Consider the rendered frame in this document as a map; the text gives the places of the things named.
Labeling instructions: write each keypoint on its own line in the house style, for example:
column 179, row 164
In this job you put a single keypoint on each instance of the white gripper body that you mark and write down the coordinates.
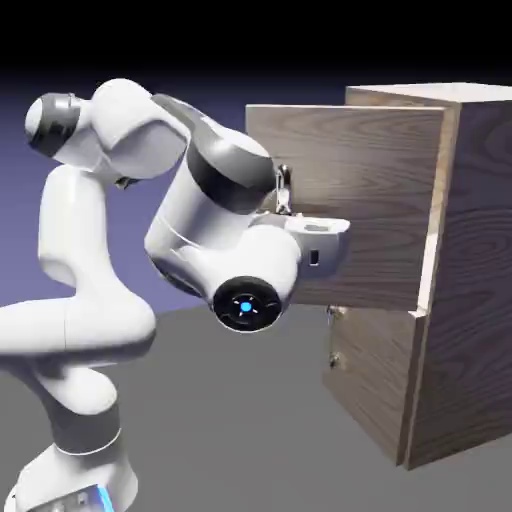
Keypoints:
column 320, row 228

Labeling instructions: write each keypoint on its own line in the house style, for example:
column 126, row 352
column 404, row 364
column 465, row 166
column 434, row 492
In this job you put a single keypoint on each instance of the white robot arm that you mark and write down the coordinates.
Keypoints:
column 92, row 320

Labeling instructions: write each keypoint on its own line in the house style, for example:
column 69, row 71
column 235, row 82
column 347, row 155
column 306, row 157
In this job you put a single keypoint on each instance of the wooden cabinet door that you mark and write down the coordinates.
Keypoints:
column 372, row 384
column 380, row 180

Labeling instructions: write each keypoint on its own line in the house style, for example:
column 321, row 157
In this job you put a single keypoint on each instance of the wooden cabinet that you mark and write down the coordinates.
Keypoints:
column 480, row 280

